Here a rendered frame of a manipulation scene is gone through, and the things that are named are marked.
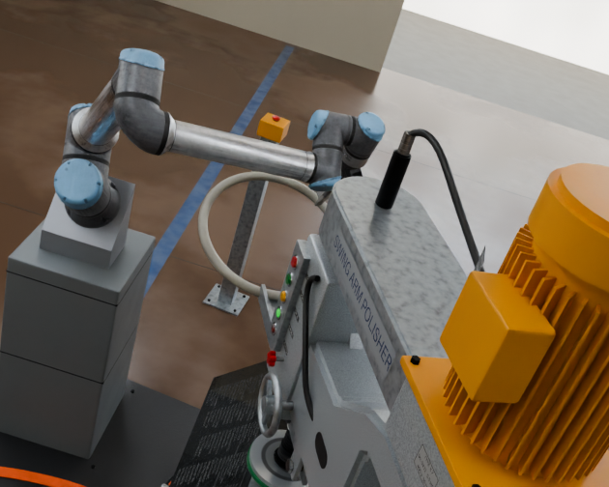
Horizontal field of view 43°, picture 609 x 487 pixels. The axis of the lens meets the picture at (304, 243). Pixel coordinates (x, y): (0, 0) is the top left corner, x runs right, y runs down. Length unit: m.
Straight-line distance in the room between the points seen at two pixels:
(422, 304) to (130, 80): 1.01
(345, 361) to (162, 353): 2.17
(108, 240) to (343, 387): 1.35
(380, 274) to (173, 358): 2.43
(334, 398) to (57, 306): 1.45
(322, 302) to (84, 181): 1.10
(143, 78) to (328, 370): 0.88
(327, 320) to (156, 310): 2.39
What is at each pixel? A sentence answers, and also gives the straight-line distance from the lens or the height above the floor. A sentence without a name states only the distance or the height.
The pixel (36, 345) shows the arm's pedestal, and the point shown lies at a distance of 2.98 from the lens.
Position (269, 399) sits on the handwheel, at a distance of 1.81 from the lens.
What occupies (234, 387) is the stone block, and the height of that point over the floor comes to 0.71.
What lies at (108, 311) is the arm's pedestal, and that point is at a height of 0.76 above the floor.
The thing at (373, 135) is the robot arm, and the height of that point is 1.65.
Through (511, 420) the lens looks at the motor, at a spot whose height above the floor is 1.83.
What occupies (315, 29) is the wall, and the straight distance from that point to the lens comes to 8.51.
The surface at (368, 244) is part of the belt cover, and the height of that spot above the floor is 1.74.
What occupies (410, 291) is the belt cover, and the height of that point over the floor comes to 1.74.
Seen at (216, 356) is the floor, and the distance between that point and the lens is 3.85.
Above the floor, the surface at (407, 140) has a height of 1.90.
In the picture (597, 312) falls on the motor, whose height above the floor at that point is 2.05.
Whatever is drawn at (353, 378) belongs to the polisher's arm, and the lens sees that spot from 1.67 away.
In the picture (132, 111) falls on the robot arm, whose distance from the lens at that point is 2.02.
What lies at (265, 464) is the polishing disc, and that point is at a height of 0.93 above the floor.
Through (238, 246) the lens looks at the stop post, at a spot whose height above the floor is 0.37.
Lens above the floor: 2.48
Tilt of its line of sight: 30 degrees down
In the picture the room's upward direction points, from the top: 18 degrees clockwise
